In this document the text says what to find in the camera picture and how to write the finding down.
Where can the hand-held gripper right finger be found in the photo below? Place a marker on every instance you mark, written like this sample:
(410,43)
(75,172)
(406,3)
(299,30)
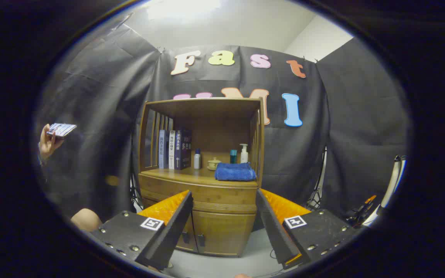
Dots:
(274,231)

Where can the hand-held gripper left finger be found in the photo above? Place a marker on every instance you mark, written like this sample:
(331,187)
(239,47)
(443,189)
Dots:
(172,235)

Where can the wooden drawer with black knob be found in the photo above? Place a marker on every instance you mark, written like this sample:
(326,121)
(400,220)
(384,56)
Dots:
(222,197)

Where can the wooden cabinet door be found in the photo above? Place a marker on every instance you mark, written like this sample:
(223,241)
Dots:
(222,231)
(189,241)

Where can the wooden countertop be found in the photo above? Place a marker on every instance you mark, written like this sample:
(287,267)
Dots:
(191,175)

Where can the wooden cabinet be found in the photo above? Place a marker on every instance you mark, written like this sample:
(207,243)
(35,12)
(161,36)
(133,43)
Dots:
(207,106)

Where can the black tripod stand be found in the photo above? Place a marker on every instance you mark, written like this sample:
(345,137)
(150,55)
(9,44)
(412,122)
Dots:
(134,193)
(317,197)

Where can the folded blue towel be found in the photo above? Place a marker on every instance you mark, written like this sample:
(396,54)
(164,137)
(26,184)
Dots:
(234,172)

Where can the white bottle with blue cap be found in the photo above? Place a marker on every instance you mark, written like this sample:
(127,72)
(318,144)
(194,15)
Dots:
(197,160)

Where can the white pump bottle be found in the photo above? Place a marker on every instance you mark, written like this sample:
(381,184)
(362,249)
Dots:
(244,156)

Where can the beige lidded teacup with saucer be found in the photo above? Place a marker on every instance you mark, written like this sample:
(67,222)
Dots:
(213,164)

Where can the white book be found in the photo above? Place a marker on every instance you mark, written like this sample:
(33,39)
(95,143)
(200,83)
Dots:
(172,150)

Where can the light blue book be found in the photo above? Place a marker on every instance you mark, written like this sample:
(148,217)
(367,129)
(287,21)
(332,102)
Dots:
(162,150)

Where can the dark blue book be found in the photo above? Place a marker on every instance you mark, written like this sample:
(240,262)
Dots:
(184,150)

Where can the teal bottle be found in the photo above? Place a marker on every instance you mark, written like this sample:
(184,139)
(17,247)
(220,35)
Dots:
(233,156)

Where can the person's bare knee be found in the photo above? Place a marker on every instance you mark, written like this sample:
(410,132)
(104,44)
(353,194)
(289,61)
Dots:
(85,220)

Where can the black and orange tool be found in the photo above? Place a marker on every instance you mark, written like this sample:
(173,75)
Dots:
(361,210)

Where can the smartphone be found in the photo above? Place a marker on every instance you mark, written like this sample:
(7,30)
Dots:
(62,129)

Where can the white curved frame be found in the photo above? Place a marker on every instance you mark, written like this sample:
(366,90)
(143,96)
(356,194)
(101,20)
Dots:
(390,189)

